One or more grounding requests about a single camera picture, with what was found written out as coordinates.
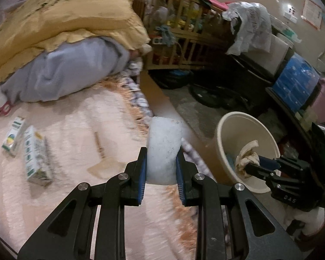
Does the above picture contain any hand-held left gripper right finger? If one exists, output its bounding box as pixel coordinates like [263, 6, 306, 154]
[175, 149, 304, 260]

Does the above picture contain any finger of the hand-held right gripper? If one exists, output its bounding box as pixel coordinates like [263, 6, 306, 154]
[256, 156, 288, 171]
[245, 162, 279, 185]

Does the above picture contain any white printed cloth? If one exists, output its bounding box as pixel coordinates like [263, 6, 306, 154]
[222, 1, 273, 56]

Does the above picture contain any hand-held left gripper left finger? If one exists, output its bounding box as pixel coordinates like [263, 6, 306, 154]
[18, 147, 148, 260]

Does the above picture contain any wooden crib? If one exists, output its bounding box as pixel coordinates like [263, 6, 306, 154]
[133, 0, 233, 72]

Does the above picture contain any beige tissue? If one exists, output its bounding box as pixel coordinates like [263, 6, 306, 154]
[235, 140, 260, 179]

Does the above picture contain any beige plastic bin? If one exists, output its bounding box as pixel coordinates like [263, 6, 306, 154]
[215, 112, 281, 194]

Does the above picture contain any pink fluffy bedspread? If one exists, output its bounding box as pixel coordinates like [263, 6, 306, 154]
[0, 81, 206, 260]

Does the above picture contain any blue storage box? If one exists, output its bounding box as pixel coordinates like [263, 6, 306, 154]
[272, 54, 321, 113]

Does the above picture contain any patterned bed sheet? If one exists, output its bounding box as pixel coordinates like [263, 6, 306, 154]
[119, 60, 225, 250]

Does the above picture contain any green white carton box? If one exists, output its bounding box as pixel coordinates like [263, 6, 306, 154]
[1, 116, 26, 158]

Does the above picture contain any white printed carton box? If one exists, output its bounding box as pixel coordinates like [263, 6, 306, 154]
[24, 125, 54, 186]

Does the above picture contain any blue cloth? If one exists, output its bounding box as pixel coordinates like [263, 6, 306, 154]
[156, 26, 176, 45]

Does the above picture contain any wall poster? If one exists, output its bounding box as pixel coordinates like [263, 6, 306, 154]
[302, 0, 323, 30]

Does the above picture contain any white appliance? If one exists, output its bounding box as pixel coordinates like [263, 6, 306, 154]
[241, 34, 290, 80]

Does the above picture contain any white foam block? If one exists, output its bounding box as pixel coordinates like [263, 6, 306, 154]
[146, 116, 184, 186]

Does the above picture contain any grey quilt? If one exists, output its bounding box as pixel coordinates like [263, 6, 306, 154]
[0, 37, 130, 103]

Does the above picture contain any yellow blanket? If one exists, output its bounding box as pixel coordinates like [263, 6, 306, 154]
[0, 0, 151, 80]

